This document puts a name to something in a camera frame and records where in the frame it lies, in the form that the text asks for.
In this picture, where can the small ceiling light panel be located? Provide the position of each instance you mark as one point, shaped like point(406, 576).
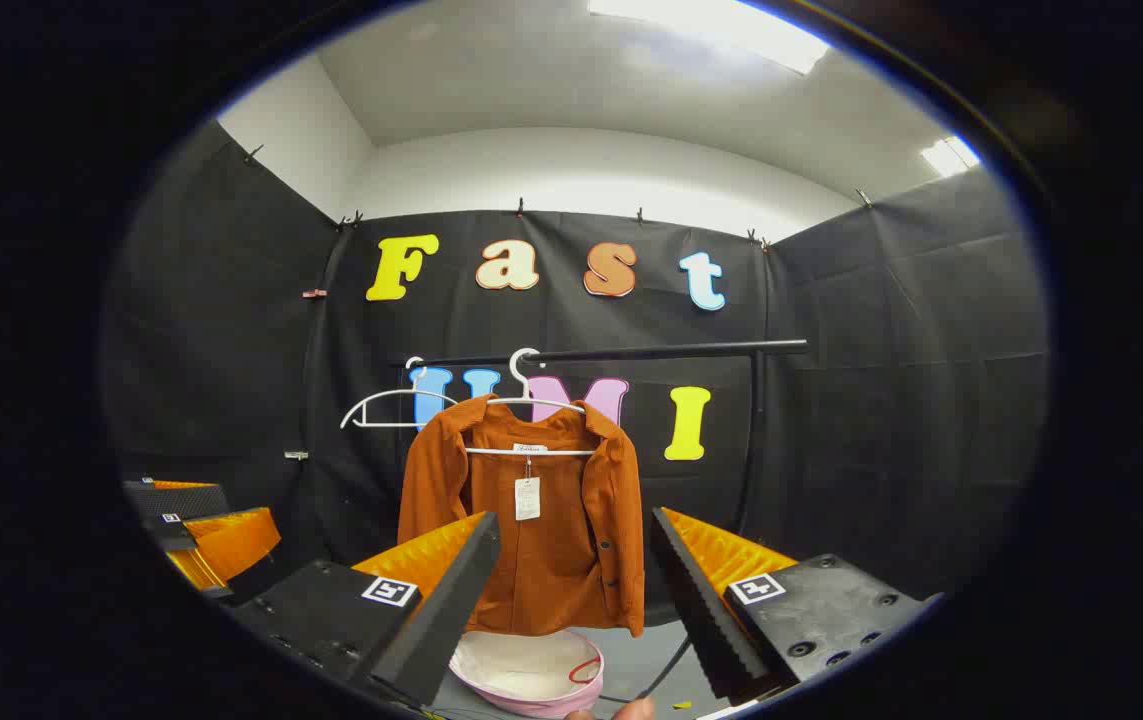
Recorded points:
point(949, 155)

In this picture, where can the white hanger with jacket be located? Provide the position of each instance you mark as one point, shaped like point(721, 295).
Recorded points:
point(571, 453)

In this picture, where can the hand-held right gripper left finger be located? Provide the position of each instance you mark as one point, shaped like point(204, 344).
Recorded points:
point(451, 600)

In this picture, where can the empty white hanger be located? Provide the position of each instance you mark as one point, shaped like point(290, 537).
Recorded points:
point(401, 392)

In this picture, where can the pink white laundry hamper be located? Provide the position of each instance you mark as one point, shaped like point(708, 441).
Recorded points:
point(521, 665)

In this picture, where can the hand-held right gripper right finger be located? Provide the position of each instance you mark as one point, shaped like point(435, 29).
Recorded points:
point(701, 610)

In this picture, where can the orange ribbed jacket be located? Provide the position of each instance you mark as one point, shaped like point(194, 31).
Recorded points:
point(551, 560)

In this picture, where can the large ceiling light panel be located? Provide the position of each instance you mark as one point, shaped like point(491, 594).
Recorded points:
point(711, 25)

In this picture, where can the black clothes rack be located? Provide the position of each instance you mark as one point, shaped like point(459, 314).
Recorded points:
point(631, 353)

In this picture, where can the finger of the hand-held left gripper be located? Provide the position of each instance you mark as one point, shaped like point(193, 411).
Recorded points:
point(231, 545)
point(176, 498)

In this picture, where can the row of black cloth clips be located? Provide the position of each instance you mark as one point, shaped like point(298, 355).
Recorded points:
point(520, 208)

